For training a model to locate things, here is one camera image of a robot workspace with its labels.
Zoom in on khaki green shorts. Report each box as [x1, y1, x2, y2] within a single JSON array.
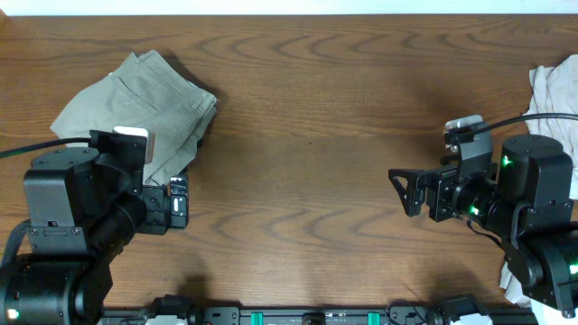
[[51, 51, 217, 185]]

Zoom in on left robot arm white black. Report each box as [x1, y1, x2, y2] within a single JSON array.
[[1, 147, 189, 324]]

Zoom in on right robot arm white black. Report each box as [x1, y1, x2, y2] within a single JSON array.
[[388, 133, 577, 319]]

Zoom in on light striped crumpled shirt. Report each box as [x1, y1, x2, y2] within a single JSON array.
[[500, 54, 577, 307]]

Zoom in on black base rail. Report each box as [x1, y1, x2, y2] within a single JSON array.
[[98, 295, 538, 325]]

